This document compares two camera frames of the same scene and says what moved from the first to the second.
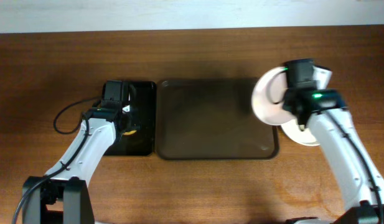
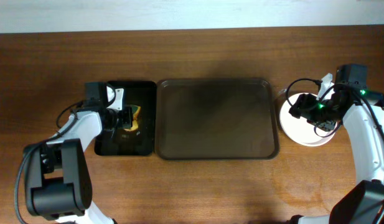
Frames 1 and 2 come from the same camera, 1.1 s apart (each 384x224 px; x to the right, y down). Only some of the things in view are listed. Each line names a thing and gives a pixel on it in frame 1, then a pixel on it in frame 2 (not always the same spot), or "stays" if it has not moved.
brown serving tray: (211, 119) stays
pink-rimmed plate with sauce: (268, 98) to (299, 130)
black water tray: (135, 129) stays
